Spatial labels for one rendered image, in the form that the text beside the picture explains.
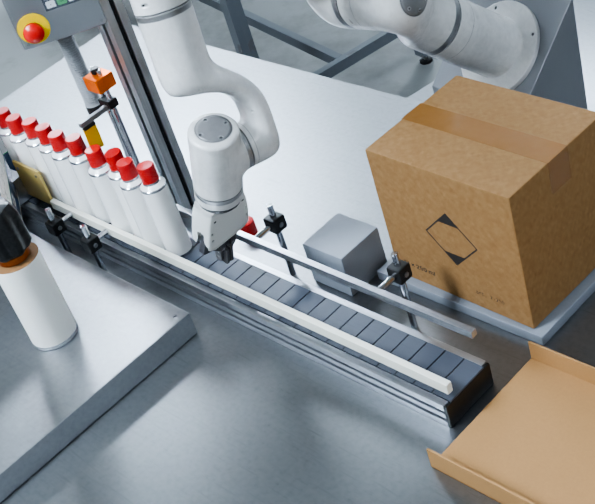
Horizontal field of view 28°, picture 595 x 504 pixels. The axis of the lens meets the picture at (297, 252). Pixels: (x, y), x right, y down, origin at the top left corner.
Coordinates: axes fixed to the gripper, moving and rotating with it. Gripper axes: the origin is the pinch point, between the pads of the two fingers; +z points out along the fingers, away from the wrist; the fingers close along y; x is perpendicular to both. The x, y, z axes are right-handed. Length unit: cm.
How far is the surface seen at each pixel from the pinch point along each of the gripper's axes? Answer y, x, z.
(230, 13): -112, -114, 81
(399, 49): -183, -99, 136
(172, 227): 0.5, -13.5, 4.0
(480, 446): 6, 61, -10
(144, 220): 2.4, -19.2, 4.9
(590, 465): 1, 76, -16
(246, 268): -2.9, 2.5, 5.9
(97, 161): 1.3, -32.5, -1.0
